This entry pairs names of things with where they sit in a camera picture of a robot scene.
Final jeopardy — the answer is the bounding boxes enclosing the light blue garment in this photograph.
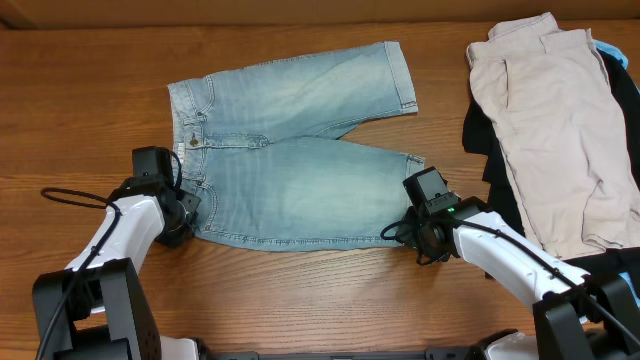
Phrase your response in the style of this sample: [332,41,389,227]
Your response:
[595,40,639,303]

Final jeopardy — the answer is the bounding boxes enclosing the beige shorts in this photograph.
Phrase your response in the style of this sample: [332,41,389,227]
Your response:
[466,13,639,259]

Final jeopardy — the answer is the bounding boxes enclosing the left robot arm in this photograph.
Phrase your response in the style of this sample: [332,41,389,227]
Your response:
[32,146,209,360]

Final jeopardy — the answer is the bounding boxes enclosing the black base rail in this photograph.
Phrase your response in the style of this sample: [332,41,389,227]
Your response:
[199,346,486,360]

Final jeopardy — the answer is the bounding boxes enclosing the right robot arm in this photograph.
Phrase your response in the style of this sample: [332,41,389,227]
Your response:
[392,167,639,360]

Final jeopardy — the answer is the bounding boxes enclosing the light blue denim shorts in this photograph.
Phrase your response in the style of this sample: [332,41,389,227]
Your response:
[168,41,424,252]

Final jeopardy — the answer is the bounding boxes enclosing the black garment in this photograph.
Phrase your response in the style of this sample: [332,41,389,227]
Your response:
[462,50,639,287]

